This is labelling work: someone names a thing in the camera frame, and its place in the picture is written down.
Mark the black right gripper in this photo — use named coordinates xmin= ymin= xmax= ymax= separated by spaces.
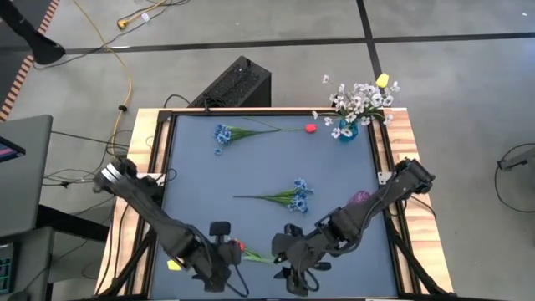
xmin=271 ymin=223 xmax=335 ymax=296

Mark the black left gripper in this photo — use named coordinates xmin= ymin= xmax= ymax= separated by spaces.
xmin=187 ymin=221 xmax=244 ymax=293

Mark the red tulip with leaves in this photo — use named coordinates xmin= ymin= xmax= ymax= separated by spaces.
xmin=232 ymin=238 xmax=278 ymax=266

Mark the blue artificial flower bunch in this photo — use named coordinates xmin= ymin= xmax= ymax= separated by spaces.
xmin=212 ymin=123 xmax=283 ymax=156
xmin=232 ymin=178 xmax=315 ymax=215

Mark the purple glass vase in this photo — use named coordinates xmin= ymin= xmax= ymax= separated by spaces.
xmin=347 ymin=190 xmax=373 ymax=206

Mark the small white flower bunch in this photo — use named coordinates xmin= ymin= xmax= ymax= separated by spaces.
xmin=311 ymin=109 xmax=360 ymax=140

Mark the large white flower bunch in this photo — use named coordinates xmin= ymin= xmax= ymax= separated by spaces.
xmin=321 ymin=74 xmax=402 ymax=127

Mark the teal glass vase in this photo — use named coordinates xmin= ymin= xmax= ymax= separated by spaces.
xmin=337 ymin=119 xmax=359 ymax=144

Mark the red tulip bare stem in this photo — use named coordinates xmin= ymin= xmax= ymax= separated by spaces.
xmin=244 ymin=117 xmax=318 ymax=135

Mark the black desk base bar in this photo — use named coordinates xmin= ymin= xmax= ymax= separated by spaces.
xmin=36 ymin=203 xmax=110 ymax=244

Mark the black computer tower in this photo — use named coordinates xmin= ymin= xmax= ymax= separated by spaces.
xmin=187 ymin=55 xmax=273 ymax=109

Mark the grey cabinet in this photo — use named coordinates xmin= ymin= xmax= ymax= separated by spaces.
xmin=0 ymin=227 xmax=56 ymax=301

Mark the grey desk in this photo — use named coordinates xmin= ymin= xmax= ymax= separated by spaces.
xmin=0 ymin=115 xmax=54 ymax=239

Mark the grey stand foot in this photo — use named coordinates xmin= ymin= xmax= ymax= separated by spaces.
xmin=496 ymin=146 xmax=535 ymax=171

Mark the black stand pole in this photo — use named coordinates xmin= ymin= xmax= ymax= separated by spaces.
xmin=0 ymin=0 xmax=67 ymax=65

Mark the black diagonal frame strut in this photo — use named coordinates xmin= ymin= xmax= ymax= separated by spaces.
xmin=382 ymin=212 xmax=451 ymax=297
xmin=96 ymin=227 xmax=158 ymax=298

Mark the black tower cable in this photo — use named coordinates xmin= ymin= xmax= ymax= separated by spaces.
xmin=162 ymin=93 xmax=192 ymax=110

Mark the yellow extension cable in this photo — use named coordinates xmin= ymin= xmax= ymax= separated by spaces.
xmin=73 ymin=0 xmax=133 ymax=158

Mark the black floor cable loop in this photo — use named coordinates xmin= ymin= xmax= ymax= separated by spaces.
xmin=494 ymin=141 xmax=535 ymax=214

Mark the yellow plug cable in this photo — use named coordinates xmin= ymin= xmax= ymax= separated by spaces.
xmin=115 ymin=0 xmax=191 ymax=31

